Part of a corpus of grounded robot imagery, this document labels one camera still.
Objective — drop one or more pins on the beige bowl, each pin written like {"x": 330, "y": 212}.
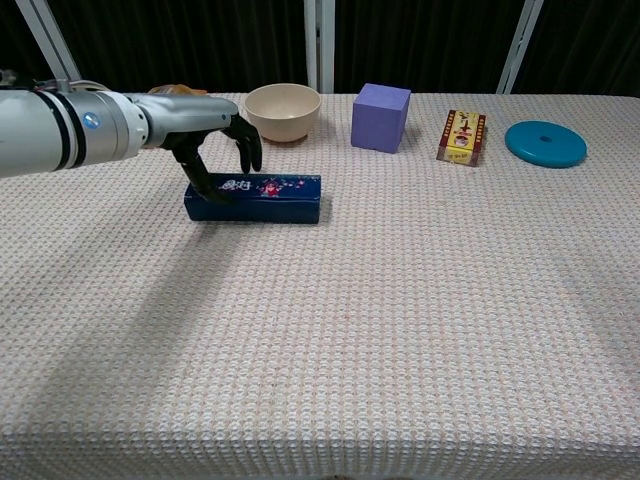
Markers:
{"x": 282, "y": 122}

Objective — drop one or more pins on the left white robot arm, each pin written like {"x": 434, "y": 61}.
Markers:
{"x": 50, "y": 130}

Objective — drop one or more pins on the white partition post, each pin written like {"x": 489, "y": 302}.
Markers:
{"x": 320, "y": 45}
{"x": 50, "y": 45}
{"x": 520, "y": 45}

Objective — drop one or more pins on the pink white woven tablecloth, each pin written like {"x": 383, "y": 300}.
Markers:
{"x": 350, "y": 350}

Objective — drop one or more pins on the teal round disc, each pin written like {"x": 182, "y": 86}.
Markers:
{"x": 530, "y": 145}

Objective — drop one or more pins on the black pleated curtain panel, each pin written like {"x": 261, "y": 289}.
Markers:
{"x": 425, "y": 45}
{"x": 15, "y": 40}
{"x": 590, "y": 45}
{"x": 190, "y": 45}

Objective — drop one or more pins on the brown spout pouch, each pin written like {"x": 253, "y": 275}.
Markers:
{"x": 175, "y": 90}

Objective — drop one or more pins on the blue glasses case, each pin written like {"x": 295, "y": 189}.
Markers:
{"x": 270, "y": 207}

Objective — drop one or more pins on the yellow red carton box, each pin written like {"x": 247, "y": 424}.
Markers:
{"x": 462, "y": 140}

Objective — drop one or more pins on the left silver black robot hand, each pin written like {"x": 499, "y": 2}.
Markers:
{"x": 185, "y": 120}

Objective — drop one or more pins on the purple cube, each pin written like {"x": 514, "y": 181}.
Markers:
{"x": 377, "y": 125}

